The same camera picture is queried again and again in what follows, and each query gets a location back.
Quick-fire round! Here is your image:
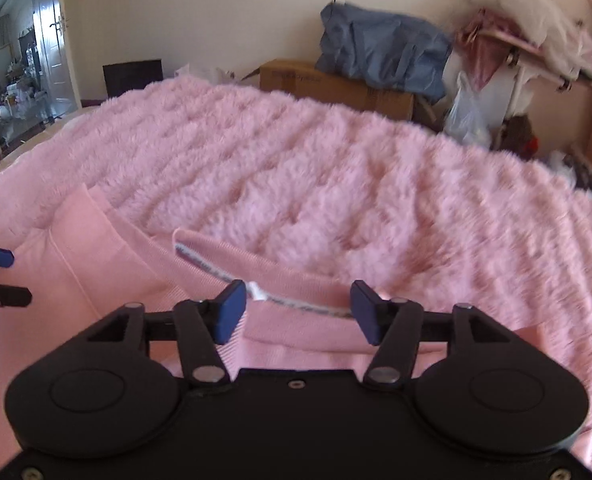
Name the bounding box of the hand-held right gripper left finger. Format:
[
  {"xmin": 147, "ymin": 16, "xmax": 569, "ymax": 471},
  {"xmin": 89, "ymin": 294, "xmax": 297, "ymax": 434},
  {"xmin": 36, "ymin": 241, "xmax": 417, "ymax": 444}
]
[{"xmin": 83, "ymin": 280, "xmax": 247, "ymax": 390}]

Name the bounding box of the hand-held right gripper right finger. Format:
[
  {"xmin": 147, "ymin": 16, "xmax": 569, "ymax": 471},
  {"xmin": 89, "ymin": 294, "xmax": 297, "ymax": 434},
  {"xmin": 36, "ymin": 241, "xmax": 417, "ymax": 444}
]
[{"xmin": 350, "ymin": 280, "xmax": 519, "ymax": 392}]

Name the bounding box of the pink sweatshirt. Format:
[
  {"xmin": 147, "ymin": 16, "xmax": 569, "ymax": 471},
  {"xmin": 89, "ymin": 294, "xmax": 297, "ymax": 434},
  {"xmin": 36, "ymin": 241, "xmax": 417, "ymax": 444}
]
[{"xmin": 0, "ymin": 183, "xmax": 541, "ymax": 476}]

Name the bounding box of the cluttered clothes rack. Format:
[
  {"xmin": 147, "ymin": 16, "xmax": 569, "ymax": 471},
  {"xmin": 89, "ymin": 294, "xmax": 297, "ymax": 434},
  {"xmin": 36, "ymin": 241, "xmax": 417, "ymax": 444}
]
[{"xmin": 468, "ymin": 27, "xmax": 592, "ymax": 151}]

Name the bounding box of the pink fluffy blanket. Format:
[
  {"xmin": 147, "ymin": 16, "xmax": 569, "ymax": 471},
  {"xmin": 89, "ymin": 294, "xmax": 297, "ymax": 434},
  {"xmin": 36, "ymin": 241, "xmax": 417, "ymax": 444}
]
[{"xmin": 0, "ymin": 77, "xmax": 592, "ymax": 476}]

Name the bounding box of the white door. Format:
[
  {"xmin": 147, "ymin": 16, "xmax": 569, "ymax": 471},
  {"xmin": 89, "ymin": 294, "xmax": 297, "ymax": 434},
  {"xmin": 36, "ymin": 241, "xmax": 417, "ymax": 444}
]
[{"xmin": 31, "ymin": 0, "xmax": 79, "ymax": 111}]

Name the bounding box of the white plastic bag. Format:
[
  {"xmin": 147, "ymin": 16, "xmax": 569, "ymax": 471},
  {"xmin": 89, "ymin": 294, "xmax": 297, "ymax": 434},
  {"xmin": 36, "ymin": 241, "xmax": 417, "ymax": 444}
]
[{"xmin": 443, "ymin": 70, "xmax": 491, "ymax": 148}]

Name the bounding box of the black panel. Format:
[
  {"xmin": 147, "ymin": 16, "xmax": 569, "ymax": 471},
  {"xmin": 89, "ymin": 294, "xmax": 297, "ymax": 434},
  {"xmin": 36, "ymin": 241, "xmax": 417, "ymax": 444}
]
[{"xmin": 102, "ymin": 59, "xmax": 164, "ymax": 98}]

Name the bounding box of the cardboard box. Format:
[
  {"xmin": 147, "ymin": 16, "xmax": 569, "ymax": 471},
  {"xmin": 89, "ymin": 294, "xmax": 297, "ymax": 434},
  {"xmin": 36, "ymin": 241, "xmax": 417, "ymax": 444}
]
[{"xmin": 258, "ymin": 58, "xmax": 417, "ymax": 122}]

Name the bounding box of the dark plush toy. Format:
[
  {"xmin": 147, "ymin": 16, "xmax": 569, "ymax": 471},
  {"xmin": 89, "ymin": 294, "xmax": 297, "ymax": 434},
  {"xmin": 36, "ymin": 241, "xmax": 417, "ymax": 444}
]
[{"xmin": 496, "ymin": 115, "xmax": 541, "ymax": 156}]

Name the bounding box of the white tote bag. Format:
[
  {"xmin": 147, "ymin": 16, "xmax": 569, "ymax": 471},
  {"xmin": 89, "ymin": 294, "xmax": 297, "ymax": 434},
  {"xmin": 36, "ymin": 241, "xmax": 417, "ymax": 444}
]
[{"xmin": 175, "ymin": 63, "xmax": 237, "ymax": 83}]

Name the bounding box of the white electric heater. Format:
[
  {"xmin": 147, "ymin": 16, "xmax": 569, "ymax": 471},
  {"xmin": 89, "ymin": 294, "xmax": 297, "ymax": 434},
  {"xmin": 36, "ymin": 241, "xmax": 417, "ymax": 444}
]
[{"xmin": 546, "ymin": 142, "xmax": 592, "ymax": 193}]

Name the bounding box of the blue fabric bag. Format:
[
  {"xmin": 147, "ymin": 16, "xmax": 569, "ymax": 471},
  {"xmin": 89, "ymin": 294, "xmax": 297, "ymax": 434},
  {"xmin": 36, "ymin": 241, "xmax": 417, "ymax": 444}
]
[{"xmin": 316, "ymin": 1, "xmax": 454, "ymax": 103}]

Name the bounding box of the pink satin cloth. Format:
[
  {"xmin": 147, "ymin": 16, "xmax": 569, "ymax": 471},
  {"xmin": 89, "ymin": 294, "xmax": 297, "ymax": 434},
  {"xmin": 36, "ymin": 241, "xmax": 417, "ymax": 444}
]
[{"xmin": 456, "ymin": 7, "xmax": 516, "ymax": 91}]

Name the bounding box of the translucent plastic bag pile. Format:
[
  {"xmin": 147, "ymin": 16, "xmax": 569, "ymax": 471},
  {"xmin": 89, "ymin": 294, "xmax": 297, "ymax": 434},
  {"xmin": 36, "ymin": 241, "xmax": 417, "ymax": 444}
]
[{"xmin": 463, "ymin": 0, "xmax": 592, "ymax": 78}]

